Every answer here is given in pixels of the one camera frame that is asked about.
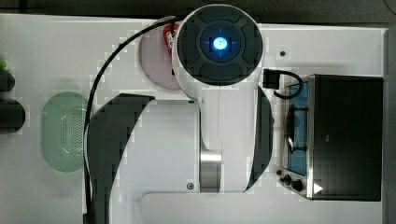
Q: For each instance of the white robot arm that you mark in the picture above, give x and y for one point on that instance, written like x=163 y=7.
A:
x=217 y=59

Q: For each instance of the black toaster oven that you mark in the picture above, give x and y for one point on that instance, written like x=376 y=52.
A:
x=333 y=138

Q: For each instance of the pink round plate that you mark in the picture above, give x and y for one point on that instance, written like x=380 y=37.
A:
x=156 y=61

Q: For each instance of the red ketchup bottle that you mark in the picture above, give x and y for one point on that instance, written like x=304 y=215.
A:
x=169 y=33

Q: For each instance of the green perforated colander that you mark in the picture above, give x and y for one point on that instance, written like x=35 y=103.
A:
x=62 y=126

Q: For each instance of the large black pan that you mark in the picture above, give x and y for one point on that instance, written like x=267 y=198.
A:
x=12 y=116

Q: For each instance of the small black pot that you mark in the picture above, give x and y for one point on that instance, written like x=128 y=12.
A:
x=7 y=82

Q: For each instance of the green lime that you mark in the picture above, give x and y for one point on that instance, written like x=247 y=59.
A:
x=3 y=64

